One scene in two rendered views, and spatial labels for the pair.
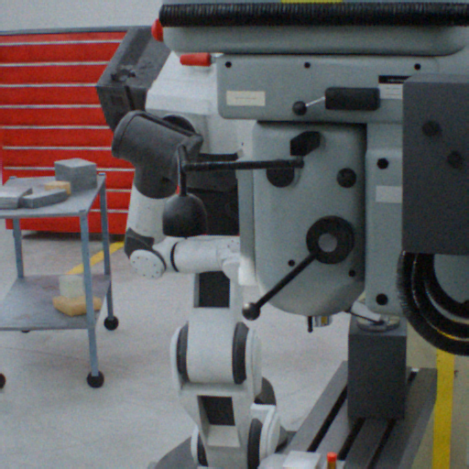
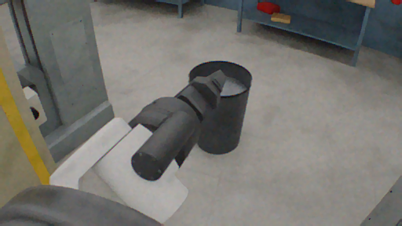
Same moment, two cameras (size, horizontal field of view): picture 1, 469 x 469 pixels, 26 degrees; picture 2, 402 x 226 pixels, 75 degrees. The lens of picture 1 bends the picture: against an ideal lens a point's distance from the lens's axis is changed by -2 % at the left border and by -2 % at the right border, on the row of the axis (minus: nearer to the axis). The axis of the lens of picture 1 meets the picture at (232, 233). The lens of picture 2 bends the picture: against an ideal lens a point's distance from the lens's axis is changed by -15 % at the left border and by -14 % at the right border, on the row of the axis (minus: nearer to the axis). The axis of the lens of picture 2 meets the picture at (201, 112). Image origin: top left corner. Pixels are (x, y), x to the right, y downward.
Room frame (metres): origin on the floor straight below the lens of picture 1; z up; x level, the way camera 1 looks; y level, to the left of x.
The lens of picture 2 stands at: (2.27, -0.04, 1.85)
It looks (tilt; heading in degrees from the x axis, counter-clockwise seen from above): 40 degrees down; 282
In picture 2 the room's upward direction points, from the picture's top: straight up
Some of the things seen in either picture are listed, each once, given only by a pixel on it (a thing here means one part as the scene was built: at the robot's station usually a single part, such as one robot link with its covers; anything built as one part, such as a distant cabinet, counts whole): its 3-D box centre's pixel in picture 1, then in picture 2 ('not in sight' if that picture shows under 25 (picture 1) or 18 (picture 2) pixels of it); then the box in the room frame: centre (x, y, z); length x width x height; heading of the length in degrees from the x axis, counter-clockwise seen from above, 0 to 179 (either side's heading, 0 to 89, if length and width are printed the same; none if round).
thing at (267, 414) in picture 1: (235, 436); not in sight; (2.41, 0.01, 0.68); 0.21 x 0.20 x 0.13; 169
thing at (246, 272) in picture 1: (252, 222); not in sight; (1.64, -0.03, 1.45); 0.04 x 0.04 x 0.21; 70
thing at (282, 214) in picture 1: (319, 211); not in sight; (1.60, -0.14, 1.47); 0.21 x 0.19 x 0.32; 160
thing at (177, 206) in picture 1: (184, 212); not in sight; (1.60, 0.08, 1.47); 0.07 x 0.07 x 0.06
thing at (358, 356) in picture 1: (377, 354); not in sight; (2.04, -0.30, 1.04); 0.22 x 0.12 x 0.20; 170
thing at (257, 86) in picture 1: (342, 80); not in sight; (1.59, -0.18, 1.68); 0.34 x 0.24 x 0.10; 70
